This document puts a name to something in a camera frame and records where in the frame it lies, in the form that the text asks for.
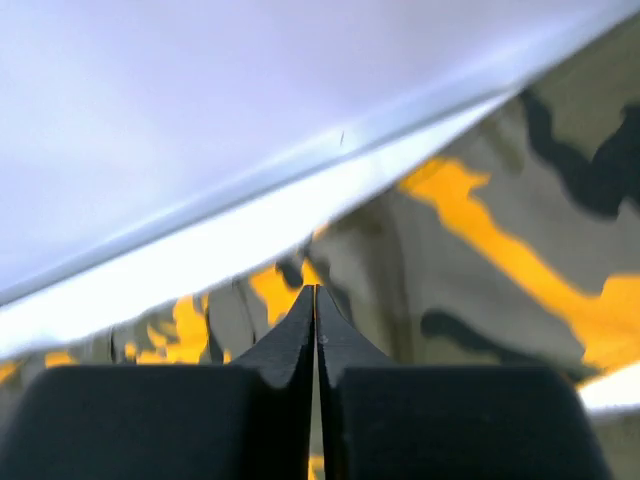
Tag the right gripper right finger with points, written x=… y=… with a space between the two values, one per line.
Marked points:
x=382 y=420

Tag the camouflage trousers yellow green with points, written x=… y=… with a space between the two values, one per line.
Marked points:
x=462 y=177

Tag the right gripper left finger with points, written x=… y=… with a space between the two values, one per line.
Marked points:
x=249 y=419

